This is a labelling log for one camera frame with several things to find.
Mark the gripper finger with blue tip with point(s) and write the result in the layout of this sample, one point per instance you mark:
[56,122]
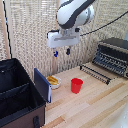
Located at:
[68,51]
[55,52]

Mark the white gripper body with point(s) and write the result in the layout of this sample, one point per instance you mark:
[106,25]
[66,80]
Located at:
[63,39]

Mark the red plastic cup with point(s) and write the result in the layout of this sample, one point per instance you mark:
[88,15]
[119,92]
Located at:
[76,85]

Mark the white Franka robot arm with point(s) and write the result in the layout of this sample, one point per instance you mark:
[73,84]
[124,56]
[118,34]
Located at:
[71,11]

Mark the black toaster oven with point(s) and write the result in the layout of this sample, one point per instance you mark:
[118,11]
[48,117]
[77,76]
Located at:
[115,45]

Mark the yellow food piece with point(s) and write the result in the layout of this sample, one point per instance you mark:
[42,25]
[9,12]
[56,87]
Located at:
[52,80]

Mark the beige woven folding screen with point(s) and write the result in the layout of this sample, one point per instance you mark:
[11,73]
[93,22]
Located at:
[30,33]

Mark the white bowl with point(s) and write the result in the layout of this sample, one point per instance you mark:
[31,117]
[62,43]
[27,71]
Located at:
[55,85]

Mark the thin black vertical pole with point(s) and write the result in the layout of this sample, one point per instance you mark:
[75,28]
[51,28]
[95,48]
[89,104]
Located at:
[7,30]

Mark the black fabric storage box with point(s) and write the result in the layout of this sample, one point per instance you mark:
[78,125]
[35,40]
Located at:
[18,95]

